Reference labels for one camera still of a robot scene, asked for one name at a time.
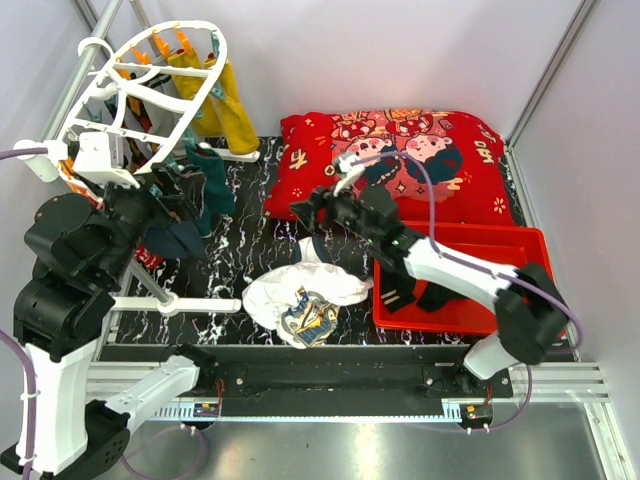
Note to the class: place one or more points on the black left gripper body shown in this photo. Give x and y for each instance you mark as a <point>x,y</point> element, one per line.
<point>132,208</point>

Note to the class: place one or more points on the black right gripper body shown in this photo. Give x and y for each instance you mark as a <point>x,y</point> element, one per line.
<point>345,210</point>

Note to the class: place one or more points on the teal sock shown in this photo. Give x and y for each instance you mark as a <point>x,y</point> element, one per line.
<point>218,197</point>

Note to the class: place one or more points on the navy blue sock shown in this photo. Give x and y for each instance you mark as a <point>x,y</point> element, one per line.
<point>175,241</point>

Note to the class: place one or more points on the black striped sock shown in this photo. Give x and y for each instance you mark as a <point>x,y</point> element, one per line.
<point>396,289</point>
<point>436,297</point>

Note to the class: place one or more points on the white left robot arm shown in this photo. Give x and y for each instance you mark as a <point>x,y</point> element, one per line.
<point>82,250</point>

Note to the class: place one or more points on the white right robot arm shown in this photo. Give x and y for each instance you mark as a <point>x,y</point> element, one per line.
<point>529,311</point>

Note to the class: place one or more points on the white round sock hanger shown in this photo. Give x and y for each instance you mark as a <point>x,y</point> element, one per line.
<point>107,82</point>

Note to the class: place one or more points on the red sock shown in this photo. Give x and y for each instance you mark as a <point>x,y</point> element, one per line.
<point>147,259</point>

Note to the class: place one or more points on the argyle patterned sock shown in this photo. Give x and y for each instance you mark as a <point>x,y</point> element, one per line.
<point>138,110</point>

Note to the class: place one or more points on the grey sock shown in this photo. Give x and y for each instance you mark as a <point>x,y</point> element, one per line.
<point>162,121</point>

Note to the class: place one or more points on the white printed t-shirt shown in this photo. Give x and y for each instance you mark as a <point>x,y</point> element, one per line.
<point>301,301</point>

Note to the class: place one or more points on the red cartoon print pillow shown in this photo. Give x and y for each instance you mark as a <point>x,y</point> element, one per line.
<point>441,162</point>

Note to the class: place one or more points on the red plastic bin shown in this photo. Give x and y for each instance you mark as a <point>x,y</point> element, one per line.
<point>516,246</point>

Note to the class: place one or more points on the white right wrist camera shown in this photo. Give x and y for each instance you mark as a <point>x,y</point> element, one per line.
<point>349,168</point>

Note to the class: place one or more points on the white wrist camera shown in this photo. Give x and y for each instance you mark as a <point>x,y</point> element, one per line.
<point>349,168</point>
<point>98,162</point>

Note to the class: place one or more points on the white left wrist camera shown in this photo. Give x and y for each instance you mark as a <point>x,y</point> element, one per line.
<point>98,162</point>

